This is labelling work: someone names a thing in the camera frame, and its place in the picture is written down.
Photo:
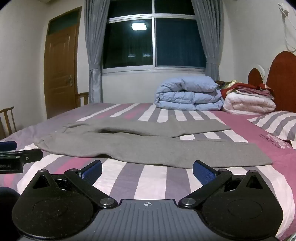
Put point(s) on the white round object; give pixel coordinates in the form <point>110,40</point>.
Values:
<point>261,69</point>

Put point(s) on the striped pillow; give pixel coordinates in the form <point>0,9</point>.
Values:
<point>277,125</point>

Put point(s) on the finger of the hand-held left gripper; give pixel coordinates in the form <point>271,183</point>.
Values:
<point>30,155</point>
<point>8,145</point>

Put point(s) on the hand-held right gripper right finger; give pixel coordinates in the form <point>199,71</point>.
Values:
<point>203,172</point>

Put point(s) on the grey curtain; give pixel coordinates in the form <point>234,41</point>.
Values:
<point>94,46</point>
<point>209,34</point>

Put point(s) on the sliding glass window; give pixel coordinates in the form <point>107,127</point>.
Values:
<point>175,41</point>

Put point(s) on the striped pink grey bed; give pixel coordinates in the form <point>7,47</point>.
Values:
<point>150,180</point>

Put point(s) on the grey sweatshirt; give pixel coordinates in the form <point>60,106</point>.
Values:
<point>138,148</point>

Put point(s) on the folded red blanket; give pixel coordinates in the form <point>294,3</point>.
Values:
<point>245,90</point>

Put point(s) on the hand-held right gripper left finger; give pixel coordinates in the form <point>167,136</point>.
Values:
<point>93,170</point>

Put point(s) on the folded light blue duvet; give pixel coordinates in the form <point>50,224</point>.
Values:
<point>187,95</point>

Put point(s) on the reddish wooden headboard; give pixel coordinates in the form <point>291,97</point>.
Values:
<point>282,78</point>

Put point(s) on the folded white quilt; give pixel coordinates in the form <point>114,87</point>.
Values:
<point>248,104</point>

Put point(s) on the wooden chair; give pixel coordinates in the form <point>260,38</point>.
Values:
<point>83,98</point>
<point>8,120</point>

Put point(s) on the brown wooden door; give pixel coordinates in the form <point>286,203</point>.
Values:
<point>60,69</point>

